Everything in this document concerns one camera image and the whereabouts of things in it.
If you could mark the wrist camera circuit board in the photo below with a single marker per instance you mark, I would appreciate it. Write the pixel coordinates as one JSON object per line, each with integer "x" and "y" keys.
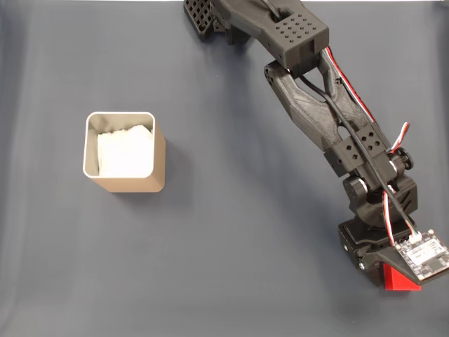
{"x": 426, "y": 258}

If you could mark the white tissue paper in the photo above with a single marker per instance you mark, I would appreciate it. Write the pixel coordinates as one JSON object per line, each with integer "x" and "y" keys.
{"x": 122, "y": 154}

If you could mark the red cube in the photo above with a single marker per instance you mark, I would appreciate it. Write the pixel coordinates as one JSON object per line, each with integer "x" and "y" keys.
{"x": 396, "y": 282}

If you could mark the blue-grey table mat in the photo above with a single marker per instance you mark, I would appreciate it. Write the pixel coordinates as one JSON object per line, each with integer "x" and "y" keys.
{"x": 210, "y": 245}

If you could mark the beige metal box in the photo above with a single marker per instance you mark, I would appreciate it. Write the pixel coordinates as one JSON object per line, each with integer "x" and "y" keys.
{"x": 159, "y": 168}

